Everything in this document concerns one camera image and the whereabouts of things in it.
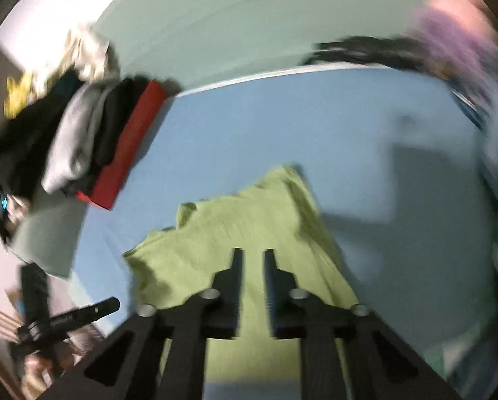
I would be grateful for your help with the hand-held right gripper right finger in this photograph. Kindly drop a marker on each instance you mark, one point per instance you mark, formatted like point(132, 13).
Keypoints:
point(276, 300)

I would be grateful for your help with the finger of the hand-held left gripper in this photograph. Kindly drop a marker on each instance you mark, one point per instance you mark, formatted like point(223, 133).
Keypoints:
point(86, 311)

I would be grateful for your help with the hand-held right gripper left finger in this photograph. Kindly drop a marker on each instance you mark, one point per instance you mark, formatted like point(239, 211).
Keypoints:
point(232, 296)

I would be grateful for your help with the green garment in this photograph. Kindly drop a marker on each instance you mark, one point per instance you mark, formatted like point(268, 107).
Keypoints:
point(240, 221)

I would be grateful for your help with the black crumpled garment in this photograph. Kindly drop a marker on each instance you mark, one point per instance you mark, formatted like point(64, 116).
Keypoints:
point(19, 146)

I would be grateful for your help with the red box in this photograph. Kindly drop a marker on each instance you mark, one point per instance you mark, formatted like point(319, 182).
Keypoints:
point(128, 150)

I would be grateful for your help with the grey folded sweater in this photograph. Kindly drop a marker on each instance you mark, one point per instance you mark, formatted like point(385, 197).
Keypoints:
point(73, 133)

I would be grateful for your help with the blue mat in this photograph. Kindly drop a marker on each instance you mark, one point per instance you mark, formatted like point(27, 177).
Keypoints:
point(274, 125)

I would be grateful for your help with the black folded garment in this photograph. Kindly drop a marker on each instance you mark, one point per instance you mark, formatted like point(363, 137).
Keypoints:
point(115, 116)

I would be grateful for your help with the dark teal garment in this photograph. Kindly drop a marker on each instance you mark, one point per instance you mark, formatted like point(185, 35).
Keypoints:
point(65, 85)

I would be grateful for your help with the cream floral cloth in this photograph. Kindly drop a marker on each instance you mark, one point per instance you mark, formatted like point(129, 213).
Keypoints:
point(92, 54)

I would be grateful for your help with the blue striped cloth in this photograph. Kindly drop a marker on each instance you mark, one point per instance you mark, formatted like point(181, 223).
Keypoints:
point(495, 133)

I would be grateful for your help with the pink plush toy purple hair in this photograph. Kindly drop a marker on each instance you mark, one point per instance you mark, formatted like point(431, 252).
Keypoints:
point(453, 29)

